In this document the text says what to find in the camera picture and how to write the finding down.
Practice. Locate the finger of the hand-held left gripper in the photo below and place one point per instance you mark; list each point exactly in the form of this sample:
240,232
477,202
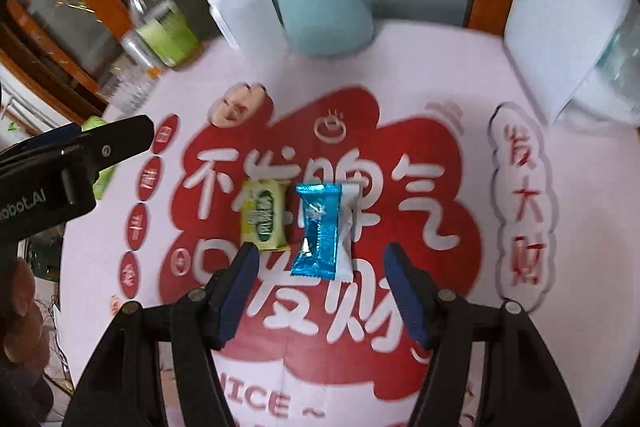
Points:
107,144

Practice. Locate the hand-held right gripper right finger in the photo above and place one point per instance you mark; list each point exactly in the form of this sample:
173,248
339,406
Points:
407,297

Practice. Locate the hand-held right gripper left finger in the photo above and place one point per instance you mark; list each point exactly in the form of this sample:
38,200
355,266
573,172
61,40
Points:
240,292

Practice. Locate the shiny blue snack packet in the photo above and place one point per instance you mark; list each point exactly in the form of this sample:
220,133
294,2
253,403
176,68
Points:
320,232

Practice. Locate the person's left hand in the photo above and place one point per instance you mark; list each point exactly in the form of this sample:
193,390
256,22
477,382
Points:
20,307

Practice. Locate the green wet wipes pack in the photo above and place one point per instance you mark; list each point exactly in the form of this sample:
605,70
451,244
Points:
97,157

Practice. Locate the clear glass cup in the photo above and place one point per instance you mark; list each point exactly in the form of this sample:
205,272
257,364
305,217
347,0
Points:
130,84

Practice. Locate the green yellow snack packet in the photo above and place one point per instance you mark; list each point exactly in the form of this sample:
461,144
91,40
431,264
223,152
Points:
264,217

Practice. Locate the green label glass bottle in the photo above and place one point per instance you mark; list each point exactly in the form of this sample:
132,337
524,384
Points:
167,32

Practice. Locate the pink printed tablecloth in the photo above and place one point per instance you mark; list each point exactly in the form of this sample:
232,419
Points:
450,157

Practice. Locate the white wash bottle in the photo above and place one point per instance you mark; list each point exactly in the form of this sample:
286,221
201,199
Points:
245,12

